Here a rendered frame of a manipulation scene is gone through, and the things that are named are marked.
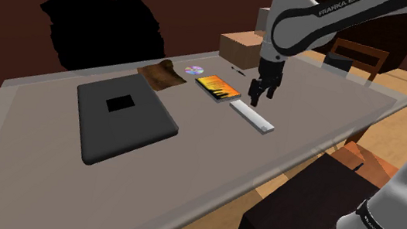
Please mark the shiny compact disc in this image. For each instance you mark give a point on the shiny compact disc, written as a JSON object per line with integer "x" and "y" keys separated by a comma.
{"x": 194, "y": 70}

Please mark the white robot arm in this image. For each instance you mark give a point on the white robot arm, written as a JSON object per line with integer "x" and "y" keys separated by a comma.
{"x": 296, "y": 21}

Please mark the brown cardboard box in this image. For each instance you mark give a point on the brown cardboard box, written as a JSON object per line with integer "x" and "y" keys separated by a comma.
{"x": 240, "y": 49}

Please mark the orange and black book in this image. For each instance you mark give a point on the orange and black book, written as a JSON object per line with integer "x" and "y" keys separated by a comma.
{"x": 217, "y": 87}

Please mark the brown crumpled cloth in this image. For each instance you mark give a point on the brown crumpled cloth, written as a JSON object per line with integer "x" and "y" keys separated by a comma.
{"x": 162, "y": 75}

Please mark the dark grey closed laptop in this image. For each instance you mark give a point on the dark grey closed laptop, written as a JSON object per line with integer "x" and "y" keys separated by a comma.
{"x": 126, "y": 128}

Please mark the pale cardboard box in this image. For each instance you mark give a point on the pale cardboard box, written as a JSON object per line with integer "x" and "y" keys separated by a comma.
{"x": 262, "y": 20}

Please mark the small black box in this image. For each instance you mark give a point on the small black box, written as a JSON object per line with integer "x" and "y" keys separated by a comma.
{"x": 338, "y": 62}

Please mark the dark robot stand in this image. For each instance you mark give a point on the dark robot stand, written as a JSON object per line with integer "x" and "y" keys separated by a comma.
{"x": 299, "y": 211}

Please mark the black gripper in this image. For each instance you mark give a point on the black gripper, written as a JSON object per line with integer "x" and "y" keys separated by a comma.
{"x": 270, "y": 70}

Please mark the brown wooden chair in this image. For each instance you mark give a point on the brown wooden chair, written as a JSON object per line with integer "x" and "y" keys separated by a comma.
{"x": 362, "y": 51}

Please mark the white remote control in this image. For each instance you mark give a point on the white remote control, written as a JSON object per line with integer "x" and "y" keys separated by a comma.
{"x": 251, "y": 116}

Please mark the grey table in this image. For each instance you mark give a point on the grey table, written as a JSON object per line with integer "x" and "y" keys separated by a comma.
{"x": 221, "y": 157}

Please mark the black pen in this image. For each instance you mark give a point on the black pen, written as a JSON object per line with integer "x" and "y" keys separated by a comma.
{"x": 238, "y": 71}

